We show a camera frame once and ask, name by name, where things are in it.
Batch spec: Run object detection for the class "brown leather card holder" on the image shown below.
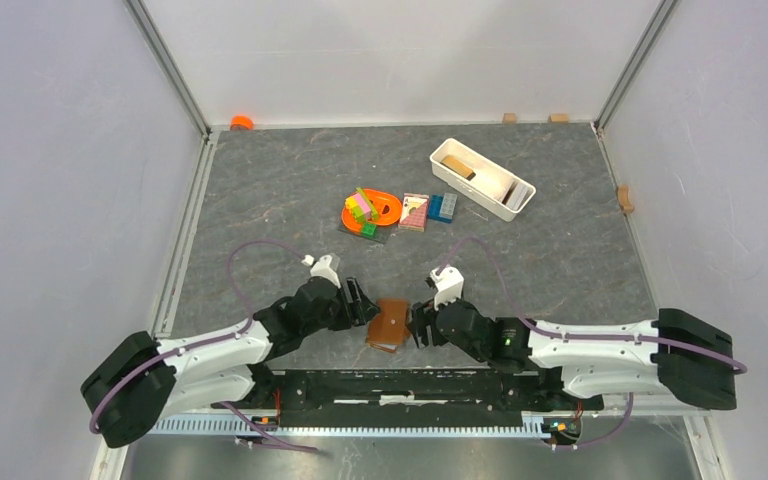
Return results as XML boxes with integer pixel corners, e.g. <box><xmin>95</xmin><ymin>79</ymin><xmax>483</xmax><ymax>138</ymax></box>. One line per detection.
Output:
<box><xmin>366</xmin><ymin>298</ymin><xmax>410</xmax><ymax>354</ymax></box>

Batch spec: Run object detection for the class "white rectangular plastic tray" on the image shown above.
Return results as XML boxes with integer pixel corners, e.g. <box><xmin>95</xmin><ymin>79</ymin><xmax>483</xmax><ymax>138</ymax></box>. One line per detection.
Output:
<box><xmin>429</xmin><ymin>138</ymin><xmax>537</xmax><ymax>222</ymax></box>

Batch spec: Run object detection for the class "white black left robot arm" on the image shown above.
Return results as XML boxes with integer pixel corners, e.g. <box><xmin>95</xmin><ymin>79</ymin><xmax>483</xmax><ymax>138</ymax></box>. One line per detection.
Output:
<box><xmin>80</xmin><ymin>277</ymin><xmax>380</xmax><ymax>448</ymax></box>

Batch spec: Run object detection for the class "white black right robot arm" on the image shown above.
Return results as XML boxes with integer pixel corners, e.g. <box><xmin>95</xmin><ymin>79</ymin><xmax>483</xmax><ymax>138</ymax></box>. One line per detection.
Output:
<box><xmin>408</xmin><ymin>300</ymin><xmax>744</xmax><ymax>411</ymax></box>

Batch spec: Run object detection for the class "red playing card box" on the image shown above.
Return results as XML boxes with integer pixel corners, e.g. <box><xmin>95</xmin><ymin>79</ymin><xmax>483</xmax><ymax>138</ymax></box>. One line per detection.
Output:
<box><xmin>398</xmin><ymin>193</ymin><xmax>430</xmax><ymax>232</ymax></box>

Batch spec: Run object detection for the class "stack of white cards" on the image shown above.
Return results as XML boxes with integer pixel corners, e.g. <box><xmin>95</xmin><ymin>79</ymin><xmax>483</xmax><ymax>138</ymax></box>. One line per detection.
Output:
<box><xmin>502</xmin><ymin>182</ymin><xmax>531</xmax><ymax>210</ymax></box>

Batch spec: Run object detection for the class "tan card in tray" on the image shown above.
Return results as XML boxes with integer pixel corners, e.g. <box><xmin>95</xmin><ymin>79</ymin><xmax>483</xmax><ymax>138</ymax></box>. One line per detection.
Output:
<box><xmin>440</xmin><ymin>155</ymin><xmax>476</xmax><ymax>181</ymax></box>

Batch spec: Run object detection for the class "green building block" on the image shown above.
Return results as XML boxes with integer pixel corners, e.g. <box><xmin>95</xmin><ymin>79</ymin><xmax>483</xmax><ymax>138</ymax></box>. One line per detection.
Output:
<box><xmin>360</xmin><ymin>222</ymin><xmax>377</xmax><ymax>238</ymax></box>

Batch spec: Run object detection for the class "dark grey block baseplate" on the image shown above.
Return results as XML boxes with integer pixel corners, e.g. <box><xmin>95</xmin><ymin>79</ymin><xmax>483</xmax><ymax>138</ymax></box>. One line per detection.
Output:
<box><xmin>337</xmin><ymin>223</ymin><xmax>393</xmax><ymax>244</ymax></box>

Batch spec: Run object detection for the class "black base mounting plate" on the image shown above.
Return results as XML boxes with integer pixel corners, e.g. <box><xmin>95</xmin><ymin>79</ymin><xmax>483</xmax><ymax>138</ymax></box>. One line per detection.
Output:
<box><xmin>233</xmin><ymin>367</ymin><xmax>604</xmax><ymax>428</ymax></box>

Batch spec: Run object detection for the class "pink yellow green block stack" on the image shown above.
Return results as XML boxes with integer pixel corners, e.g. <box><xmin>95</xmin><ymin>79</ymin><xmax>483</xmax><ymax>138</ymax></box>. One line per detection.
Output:
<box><xmin>344</xmin><ymin>188</ymin><xmax>380</xmax><ymax>224</ymax></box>

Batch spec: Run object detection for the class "blue grey building block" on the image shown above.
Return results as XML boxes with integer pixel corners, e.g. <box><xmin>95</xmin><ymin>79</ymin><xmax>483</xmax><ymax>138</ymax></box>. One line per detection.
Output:
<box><xmin>427</xmin><ymin>193</ymin><xmax>458</xmax><ymax>224</ymax></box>

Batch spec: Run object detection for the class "curved wooden piece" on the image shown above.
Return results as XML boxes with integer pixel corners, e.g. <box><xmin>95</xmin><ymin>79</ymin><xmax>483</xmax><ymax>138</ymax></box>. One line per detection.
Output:
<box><xmin>616</xmin><ymin>185</ymin><xmax>635</xmax><ymax>215</ymax></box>

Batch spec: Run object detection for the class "orange tape roll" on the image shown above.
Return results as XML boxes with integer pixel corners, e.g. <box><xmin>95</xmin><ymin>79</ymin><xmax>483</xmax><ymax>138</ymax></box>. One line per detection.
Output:
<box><xmin>229</xmin><ymin>115</ymin><xmax>254</xmax><ymax>131</ymax></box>

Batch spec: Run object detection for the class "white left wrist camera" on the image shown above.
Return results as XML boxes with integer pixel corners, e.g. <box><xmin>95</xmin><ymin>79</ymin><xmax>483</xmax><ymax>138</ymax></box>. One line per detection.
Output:
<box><xmin>309</xmin><ymin>253</ymin><xmax>341</xmax><ymax>289</ymax></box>

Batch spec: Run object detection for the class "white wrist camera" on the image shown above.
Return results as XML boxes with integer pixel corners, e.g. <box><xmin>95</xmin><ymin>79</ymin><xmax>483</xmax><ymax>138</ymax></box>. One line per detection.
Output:
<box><xmin>309</xmin><ymin>253</ymin><xmax>341</xmax><ymax>289</ymax></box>
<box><xmin>429</xmin><ymin>265</ymin><xmax>465</xmax><ymax>310</ymax></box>

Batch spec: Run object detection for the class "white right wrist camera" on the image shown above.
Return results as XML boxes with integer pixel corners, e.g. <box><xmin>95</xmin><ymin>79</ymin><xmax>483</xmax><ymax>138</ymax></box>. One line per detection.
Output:
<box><xmin>429</xmin><ymin>265</ymin><xmax>465</xmax><ymax>310</ymax></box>

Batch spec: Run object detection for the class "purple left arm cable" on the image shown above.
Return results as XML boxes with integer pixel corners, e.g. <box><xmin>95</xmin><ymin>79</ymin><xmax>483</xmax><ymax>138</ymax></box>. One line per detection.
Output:
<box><xmin>89</xmin><ymin>239</ymin><xmax>322</xmax><ymax>455</ymax></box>

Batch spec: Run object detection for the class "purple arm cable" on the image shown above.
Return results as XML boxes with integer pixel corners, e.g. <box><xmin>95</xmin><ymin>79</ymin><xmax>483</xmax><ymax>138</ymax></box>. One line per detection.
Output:
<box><xmin>436</xmin><ymin>235</ymin><xmax>750</xmax><ymax>452</ymax></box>
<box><xmin>89</xmin><ymin>239</ymin><xmax>322</xmax><ymax>455</ymax></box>

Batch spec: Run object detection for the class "white slotted cable duct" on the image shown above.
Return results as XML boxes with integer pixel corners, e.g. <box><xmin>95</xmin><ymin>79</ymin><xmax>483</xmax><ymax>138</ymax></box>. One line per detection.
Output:
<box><xmin>152</xmin><ymin>413</ymin><xmax>558</xmax><ymax>439</ymax></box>

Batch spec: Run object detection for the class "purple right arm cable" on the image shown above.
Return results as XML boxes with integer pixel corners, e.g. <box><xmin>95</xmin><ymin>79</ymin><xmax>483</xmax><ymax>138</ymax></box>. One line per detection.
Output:
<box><xmin>436</xmin><ymin>235</ymin><xmax>750</xmax><ymax>452</ymax></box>

